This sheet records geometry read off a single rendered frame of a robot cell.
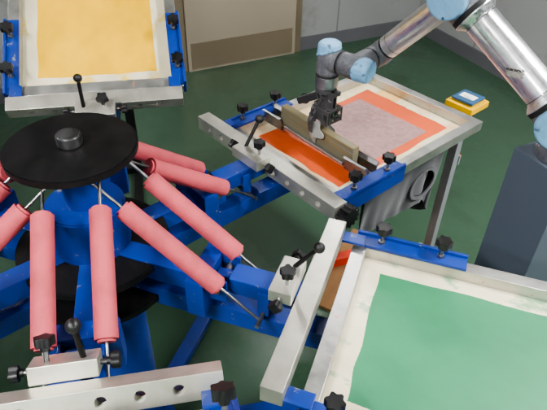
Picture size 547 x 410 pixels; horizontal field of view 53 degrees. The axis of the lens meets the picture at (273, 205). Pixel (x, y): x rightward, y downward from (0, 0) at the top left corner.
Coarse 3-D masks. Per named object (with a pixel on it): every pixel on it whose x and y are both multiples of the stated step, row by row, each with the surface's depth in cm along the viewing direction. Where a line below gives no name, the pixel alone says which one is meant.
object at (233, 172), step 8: (224, 168) 172; (232, 168) 172; (240, 168) 172; (248, 168) 172; (216, 176) 168; (224, 176) 169; (232, 176) 169; (240, 176) 171; (256, 176) 176; (232, 184) 170; (240, 184) 173
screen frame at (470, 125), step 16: (384, 80) 235; (400, 96) 230; (416, 96) 224; (432, 112) 221; (448, 112) 215; (240, 128) 202; (464, 128) 205; (480, 128) 210; (432, 144) 195; (448, 144) 198; (288, 160) 185; (400, 160) 187; (416, 160) 188
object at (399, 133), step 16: (400, 112) 220; (368, 128) 210; (384, 128) 210; (400, 128) 210; (416, 128) 211; (432, 128) 211; (368, 144) 201; (384, 144) 201; (400, 144) 201; (416, 144) 202; (304, 160) 192; (320, 160) 192; (336, 176) 185
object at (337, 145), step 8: (288, 112) 197; (296, 112) 195; (288, 120) 199; (296, 120) 196; (304, 120) 192; (296, 128) 197; (304, 128) 194; (320, 128) 188; (304, 136) 196; (328, 136) 186; (336, 136) 184; (320, 144) 191; (328, 144) 187; (336, 144) 184; (344, 144) 181; (352, 144) 181; (336, 152) 186; (344, 152) 183; (352, 152) 180
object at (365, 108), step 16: (352, 96) 230; (368, 96) 230; (352, 112) 219; (368, 112) 219; (384, 112) 220; (336, 128) 209; (352, 128) 210; (272, 144) 199; (288, 144) 200; (304, 144) 200
